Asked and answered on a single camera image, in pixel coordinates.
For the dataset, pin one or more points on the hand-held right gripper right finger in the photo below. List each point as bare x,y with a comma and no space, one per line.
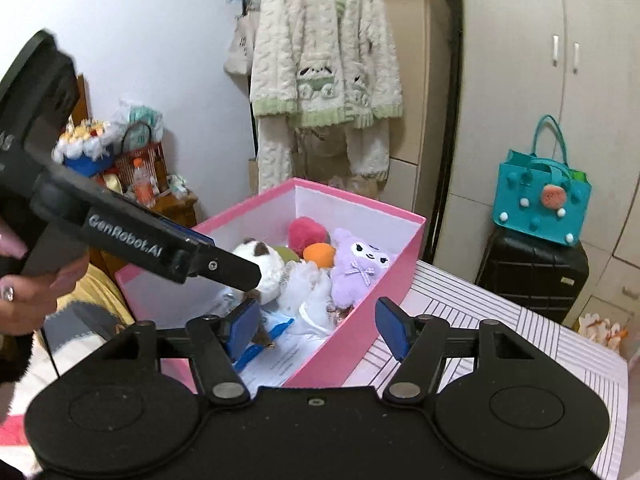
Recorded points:
392,327

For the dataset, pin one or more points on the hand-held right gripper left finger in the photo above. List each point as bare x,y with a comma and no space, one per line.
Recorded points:
242,327

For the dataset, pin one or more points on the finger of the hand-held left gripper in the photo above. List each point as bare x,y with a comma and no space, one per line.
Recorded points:
225,267
192,234

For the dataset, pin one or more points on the blue white soft packet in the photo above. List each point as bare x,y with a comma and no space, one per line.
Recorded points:
275,327

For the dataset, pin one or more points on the white plush toy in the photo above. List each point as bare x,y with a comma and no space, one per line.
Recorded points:
262,270

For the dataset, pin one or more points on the pink cardboard box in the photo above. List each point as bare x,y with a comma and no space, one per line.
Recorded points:
350,340

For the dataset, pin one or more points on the purple plush toy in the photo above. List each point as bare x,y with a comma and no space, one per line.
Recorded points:
357,265

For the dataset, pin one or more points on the white mesh bath pouf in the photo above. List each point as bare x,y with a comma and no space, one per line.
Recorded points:
310,295

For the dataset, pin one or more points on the orange ball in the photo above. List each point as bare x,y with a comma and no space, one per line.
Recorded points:
320,255

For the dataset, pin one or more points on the person's left hand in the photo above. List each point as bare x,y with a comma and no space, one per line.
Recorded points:
30,300

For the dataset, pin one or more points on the wooden nightstand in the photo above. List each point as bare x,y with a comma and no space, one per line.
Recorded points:
175,207

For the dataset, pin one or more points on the orange drink bottle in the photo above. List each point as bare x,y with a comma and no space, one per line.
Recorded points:
142,185

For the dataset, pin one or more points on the tissue pack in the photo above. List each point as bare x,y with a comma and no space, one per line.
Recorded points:
177,185

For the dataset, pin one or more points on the printed paper sheet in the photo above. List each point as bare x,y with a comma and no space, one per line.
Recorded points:
290,360

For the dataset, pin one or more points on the yellow blanket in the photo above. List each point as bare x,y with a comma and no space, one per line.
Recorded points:
95,295

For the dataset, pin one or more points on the woven basket bag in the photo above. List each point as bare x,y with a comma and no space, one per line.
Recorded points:
145,152

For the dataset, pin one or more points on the small brown paper bag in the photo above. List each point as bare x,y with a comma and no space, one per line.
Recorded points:
253,175

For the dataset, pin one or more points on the white blue flower bouquet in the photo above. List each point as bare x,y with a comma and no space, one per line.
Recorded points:
85,147

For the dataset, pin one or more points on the white plastic bag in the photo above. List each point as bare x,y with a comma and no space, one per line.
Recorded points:
142,112

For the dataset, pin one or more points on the grey white blanket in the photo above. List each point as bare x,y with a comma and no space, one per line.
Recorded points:
75,345

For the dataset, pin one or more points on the wooden headboard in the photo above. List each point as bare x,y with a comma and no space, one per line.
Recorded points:
84,100

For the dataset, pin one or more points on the black suitcase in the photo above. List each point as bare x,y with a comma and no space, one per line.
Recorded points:
530,280

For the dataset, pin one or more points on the canvas tote bag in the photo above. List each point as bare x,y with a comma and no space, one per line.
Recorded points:
240,50

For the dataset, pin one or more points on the teal felt tote bag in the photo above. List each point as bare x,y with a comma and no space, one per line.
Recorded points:
540,195

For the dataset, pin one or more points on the white green fleece jacket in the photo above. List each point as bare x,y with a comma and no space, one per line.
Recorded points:
320,35

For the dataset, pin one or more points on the beige wardrobe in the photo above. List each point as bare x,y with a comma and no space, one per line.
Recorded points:
525,110

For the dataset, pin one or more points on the tan wardrobe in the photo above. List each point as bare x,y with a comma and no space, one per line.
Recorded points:
415,60

